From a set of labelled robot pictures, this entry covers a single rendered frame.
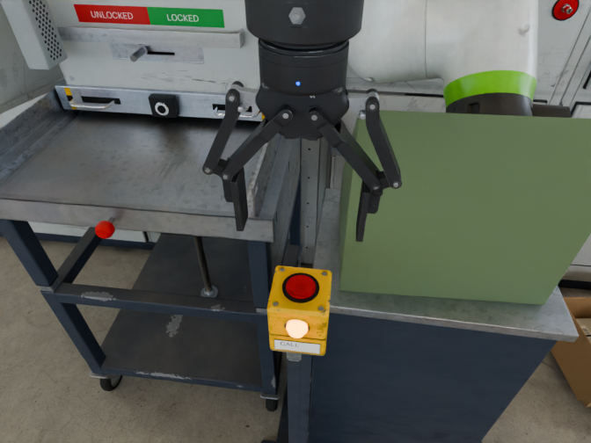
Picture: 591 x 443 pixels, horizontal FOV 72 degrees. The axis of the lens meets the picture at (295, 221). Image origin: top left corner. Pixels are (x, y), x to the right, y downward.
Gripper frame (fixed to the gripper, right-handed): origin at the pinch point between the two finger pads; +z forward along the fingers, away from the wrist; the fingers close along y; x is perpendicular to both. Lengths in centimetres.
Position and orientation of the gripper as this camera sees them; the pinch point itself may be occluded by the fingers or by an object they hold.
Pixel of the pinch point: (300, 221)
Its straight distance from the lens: 46.7
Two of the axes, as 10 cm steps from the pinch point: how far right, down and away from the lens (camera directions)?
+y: -9.9, -0.9, 0.9
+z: -0.1, 7.5, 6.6
